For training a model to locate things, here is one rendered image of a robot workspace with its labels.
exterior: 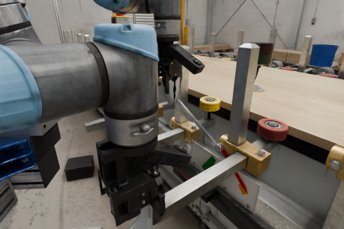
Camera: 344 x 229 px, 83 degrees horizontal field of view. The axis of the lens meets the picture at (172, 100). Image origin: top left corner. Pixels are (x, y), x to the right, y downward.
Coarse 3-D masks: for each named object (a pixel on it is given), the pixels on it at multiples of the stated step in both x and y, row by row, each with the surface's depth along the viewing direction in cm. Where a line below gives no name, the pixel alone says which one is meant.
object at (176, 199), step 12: (264, 144) 56; (276, 144) 59; (240, 156) 50; (216, 168) 46; (228, 168) 46; (240, 168) 50; (192, 180) 43; (204, 180) 43; (216, 180) 44; (168, 192) 40; (180, 192) 40; (192, 192) 40; (204, 192) 43; (168, 204) 37; (180, 204) 39; (168, 216) 38
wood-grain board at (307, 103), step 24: (216, 72) 123; (264, 72) 123; (288, 72) 123; (216, 96) 81; (264, 96) 81; (288, 96) 81; (312, 96) 81; (336, 96) 81; (288, 120) 61; (312, 120) 61; (336, 120) 61
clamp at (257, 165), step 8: (224, 136) 58; (224, 144) 56; (232, 144) 54; (240, 144) 54; (248, 144) 54; (232, 152) 54; (240, 152) 52; (248, 152) 50; (248, 160) 50; (256, 160) 48; (264, 160) 48; (248, 168) 51; (256, 168) 49; (264, 168) 50
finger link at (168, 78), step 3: (165, 72) 55; (165, 75) 56; (168, 75) 57; (162, 78) 57; (165, 78) 56; (168, 78) 57; (162, 81) 57; (165, 81) 56; (168, 81) 57; (165, 84) 57; (168, 84) 58; (165, 87) 58; (168, 87) 58; (165, 90) 59; (168, 90) 58; (165, 93) 59; (168, 93) 58
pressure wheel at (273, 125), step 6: (264, 120) 59; (270, 120) 59; (276, 120) 59; (258, 126) 58; (264, 126) 56; (270, 126) 56; (276, 126) 57; (282, 126) 56; (258, 132) 58; (264, 132) 56; (270, 132) 54; (276, 132) 54; (282, 132) 54; (264, 138) 56; (270, 138) 55; (276, 138) 54; (282, 138) 55
